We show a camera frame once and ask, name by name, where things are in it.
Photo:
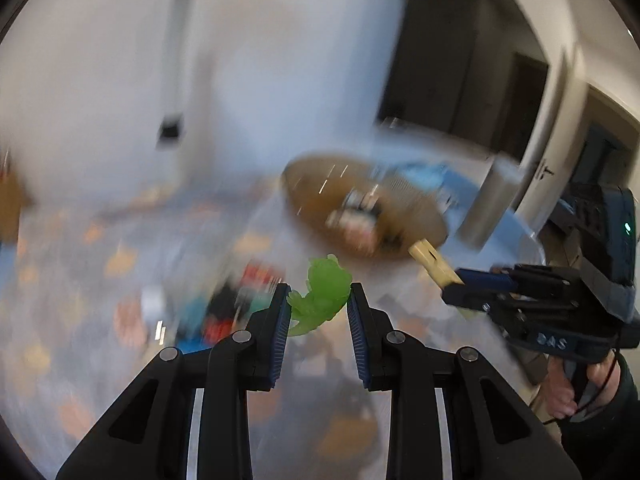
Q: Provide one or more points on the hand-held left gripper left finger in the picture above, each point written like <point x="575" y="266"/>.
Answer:
<point x="282" y="330"/>

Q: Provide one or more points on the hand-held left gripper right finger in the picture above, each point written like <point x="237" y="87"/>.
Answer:
<point x="357" y="330"/>

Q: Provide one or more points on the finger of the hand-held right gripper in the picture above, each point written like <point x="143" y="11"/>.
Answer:
<point x="487" y="276"/>
<point x="475" y="297"/>

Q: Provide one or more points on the green plastic toy figure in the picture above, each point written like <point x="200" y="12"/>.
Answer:
<point x="325" y="285"/>

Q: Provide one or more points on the golden ribbed bowl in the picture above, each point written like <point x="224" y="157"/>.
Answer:
<point x="310" y="185"/>

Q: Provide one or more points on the person's right forearm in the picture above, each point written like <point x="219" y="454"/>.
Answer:
<point x="610" y="440"/>

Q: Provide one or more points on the person's right hand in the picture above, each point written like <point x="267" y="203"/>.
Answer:
<point x="562" y="385"/>

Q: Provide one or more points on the red and black object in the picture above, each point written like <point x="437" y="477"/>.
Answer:
<point x="240" y="300"/>

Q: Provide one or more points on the grey metal cylinder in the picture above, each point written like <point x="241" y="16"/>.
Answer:
<point x="492" y="200"/>

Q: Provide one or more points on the white door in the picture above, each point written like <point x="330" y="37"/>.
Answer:
<point x="560" y="110"/>

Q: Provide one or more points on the fan-patterned tablecloth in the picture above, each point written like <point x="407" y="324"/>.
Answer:
<point x="100" y="310"/>

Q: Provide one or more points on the black wall socket box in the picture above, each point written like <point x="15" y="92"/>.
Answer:
<point x="170" y="129"/>

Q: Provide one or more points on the white wall conduit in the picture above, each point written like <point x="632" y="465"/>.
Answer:
<point x="180" y="35"/>

